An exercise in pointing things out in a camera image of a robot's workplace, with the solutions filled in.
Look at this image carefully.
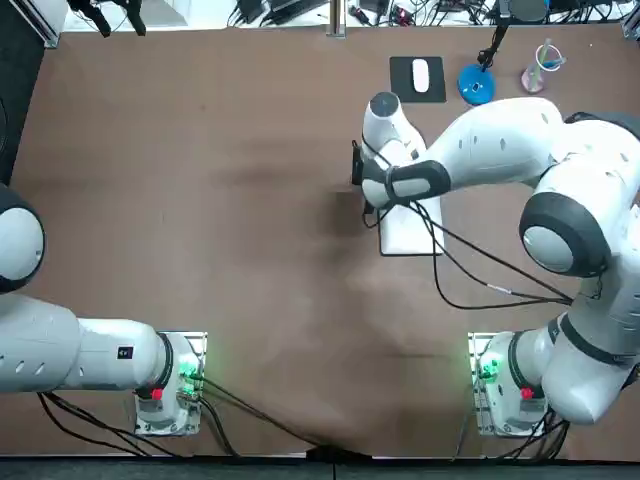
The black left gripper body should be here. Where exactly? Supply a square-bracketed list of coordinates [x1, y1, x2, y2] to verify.
[67, 0, 144, 12]

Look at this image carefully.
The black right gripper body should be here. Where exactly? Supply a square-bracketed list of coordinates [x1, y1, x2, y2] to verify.
[351, 141, 367, 187]

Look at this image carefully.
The silver laptop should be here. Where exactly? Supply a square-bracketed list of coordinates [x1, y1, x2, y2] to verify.
[378, 127, 446, 258]

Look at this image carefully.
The blue desk lamp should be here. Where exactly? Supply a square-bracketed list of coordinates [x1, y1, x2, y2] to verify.
[458, 0, 549, 107]

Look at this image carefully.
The black mouse pad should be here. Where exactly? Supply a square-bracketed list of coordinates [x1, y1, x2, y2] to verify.
[389, 55, 448, 104]

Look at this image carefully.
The white computer mouse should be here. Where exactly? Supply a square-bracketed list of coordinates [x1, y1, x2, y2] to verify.
[411, 59, 431, 94]

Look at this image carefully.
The grey power adapter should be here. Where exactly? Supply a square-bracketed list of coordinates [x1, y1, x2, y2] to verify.
[238, 0, 271, 22]

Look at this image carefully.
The pink mesh pen cup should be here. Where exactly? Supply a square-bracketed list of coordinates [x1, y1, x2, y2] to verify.
[521, 43, 569, 95]

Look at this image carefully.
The green pen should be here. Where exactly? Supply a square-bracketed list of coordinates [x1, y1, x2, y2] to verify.
[527, 43, 552, 91]

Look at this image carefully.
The black cable tangle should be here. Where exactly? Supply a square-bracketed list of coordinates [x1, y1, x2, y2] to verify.
[349, 0, 501, 27]

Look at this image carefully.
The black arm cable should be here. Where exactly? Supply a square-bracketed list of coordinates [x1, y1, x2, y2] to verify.
[362, 139, 604, 310]

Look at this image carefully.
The black base cable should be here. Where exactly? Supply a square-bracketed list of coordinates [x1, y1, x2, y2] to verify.
[37, 377, 326, 459]

